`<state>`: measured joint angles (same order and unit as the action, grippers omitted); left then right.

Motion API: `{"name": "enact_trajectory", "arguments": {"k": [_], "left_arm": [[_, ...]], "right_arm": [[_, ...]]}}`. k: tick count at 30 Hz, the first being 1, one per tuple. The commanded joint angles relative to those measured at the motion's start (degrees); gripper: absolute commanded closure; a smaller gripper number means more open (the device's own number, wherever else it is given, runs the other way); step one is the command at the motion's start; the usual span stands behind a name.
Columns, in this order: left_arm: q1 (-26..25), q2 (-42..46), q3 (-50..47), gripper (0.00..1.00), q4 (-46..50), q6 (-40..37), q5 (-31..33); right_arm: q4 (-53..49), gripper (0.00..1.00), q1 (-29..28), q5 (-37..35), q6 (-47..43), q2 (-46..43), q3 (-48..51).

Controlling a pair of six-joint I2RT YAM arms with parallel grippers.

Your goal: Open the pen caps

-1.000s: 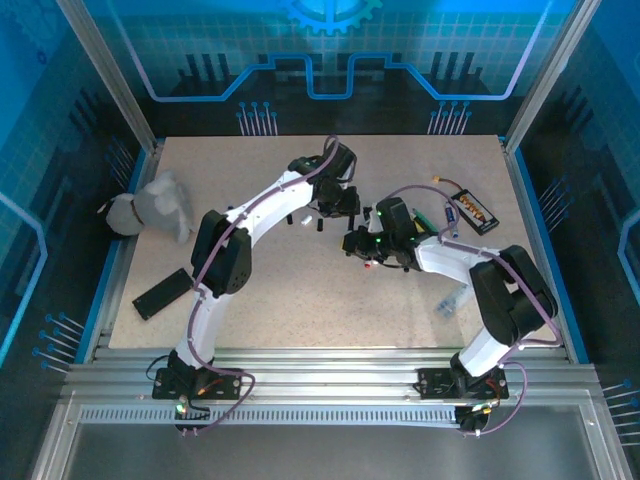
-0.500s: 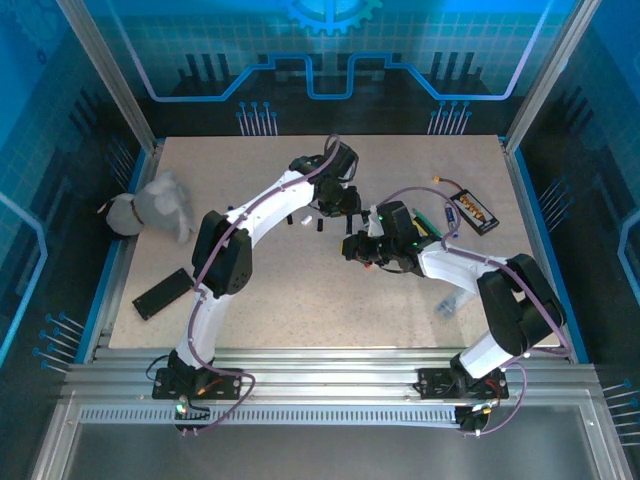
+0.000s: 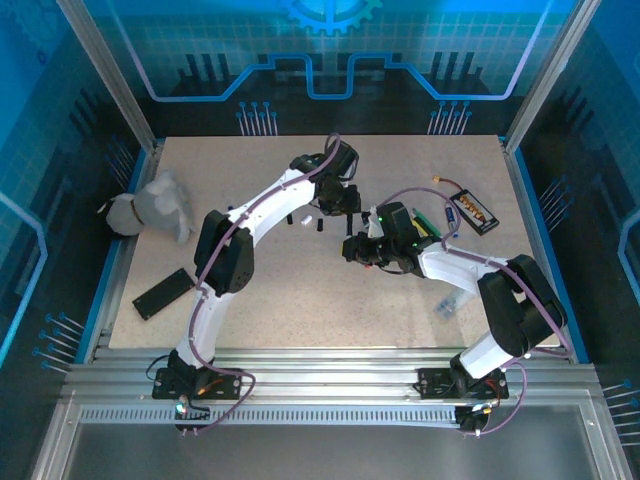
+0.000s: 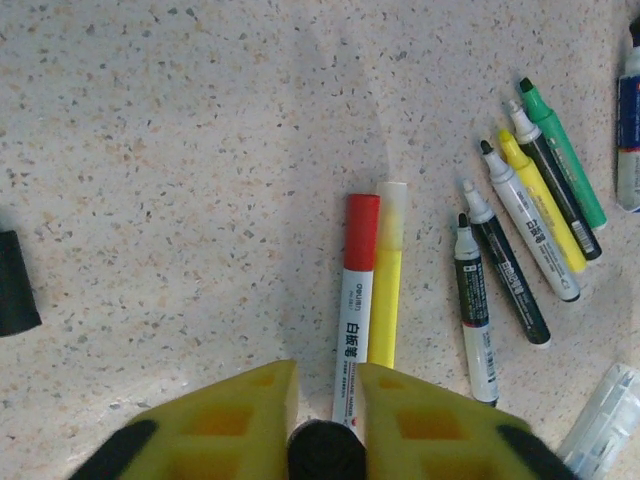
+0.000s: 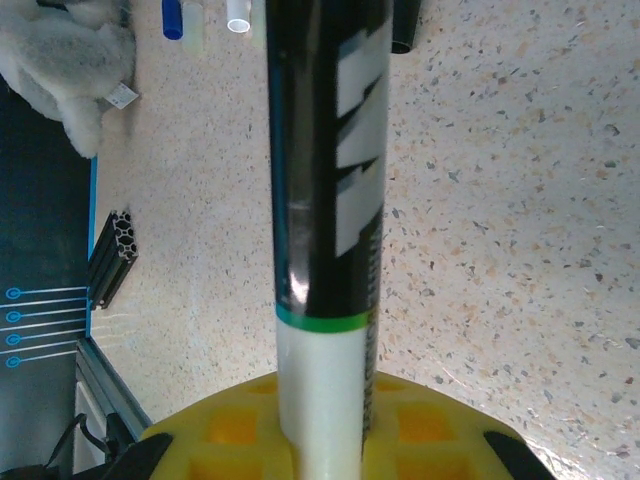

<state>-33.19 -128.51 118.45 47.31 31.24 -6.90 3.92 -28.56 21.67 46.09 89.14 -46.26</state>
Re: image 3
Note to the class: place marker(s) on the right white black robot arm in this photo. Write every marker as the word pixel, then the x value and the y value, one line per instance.
pixel 520 305

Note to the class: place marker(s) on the small blue tube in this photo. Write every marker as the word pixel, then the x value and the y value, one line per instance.
pixel 450 216

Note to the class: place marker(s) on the clear plastic bag blue items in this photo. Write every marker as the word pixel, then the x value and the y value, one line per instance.
pixel 450 305

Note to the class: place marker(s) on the black flat rectangular case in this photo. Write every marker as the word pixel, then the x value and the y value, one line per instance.
pixel 162 295

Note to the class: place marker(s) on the black adapter with LED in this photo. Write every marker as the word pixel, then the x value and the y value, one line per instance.
pixel 192 411
pixel 470 420

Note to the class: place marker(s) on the grey metal front panel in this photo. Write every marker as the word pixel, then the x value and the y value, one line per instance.
pixel 325 455

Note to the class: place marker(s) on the aluminium front rails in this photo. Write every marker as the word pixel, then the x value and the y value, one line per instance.
pixel 325 372

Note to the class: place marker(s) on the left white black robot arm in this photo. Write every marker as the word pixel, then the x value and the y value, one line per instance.
pixel 225 250

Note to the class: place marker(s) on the black battery pack orange print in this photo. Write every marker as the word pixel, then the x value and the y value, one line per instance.
pixel 475 212

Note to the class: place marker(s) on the aluminium side rail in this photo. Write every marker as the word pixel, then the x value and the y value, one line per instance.
pixel 116 290
pixel 524 200

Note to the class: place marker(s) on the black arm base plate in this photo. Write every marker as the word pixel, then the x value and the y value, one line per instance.
pixel 432 382
pixel 227 382

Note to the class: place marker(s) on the aluminium frame post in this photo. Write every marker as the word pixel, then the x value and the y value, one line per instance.
pixel 546 75
pixel 112 75

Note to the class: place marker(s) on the green pen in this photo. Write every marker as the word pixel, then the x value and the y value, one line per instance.
pixel 425 218

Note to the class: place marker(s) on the battery lead with yellow plug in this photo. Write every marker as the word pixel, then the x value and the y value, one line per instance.
pixel 438 179

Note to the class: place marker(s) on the grey plush toy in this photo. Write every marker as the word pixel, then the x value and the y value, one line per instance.
pixel 150 205

